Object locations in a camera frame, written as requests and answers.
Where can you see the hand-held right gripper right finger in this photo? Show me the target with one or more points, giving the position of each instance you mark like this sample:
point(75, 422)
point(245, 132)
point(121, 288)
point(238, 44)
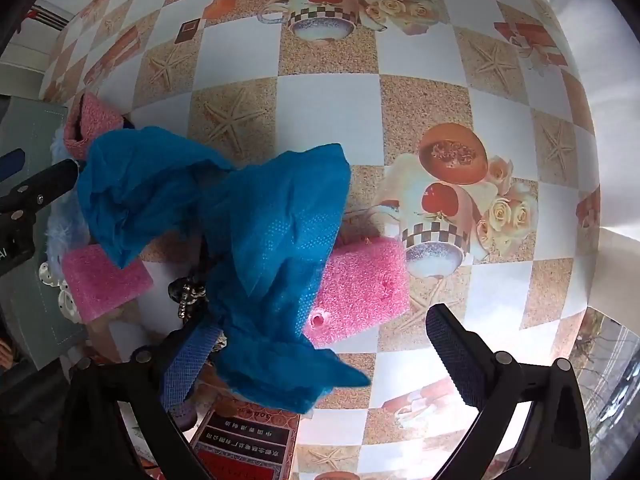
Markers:
point(455, 355)

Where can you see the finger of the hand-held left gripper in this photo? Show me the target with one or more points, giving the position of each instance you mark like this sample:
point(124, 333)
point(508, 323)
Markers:
point(11, 164)
point(45, 185)

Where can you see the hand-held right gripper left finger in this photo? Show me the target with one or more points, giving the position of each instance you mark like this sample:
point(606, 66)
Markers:
point(187, 365)

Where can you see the grey-green storage box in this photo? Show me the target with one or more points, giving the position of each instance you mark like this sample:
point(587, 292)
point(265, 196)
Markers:
point(30, 125)

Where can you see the blue nonwoven cloth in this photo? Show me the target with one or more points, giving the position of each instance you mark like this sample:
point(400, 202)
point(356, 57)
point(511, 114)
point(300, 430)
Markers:
point(280, 220)

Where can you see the light blue fluffy scrunchie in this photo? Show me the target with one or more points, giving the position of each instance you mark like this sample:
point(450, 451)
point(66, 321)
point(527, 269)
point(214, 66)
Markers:
point(62, 240)

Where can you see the purple brown crocheted bootie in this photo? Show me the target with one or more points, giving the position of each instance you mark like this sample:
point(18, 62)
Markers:
point(184, 414)

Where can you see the pink scrunchie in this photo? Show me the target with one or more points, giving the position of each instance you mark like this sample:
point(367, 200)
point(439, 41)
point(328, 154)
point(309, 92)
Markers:
point(100, 280)

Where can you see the red printed box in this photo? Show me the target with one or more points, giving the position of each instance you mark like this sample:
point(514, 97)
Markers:
point(240, 450)

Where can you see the large pink foam block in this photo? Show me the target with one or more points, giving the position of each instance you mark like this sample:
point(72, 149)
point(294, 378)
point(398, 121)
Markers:
point(360, 285)

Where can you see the window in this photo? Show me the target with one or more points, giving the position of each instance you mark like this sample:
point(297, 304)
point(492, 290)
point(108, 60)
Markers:
point(615, 385)

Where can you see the checkered printed tablecloth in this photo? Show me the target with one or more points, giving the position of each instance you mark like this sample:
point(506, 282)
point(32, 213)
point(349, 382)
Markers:
point(325, 105)

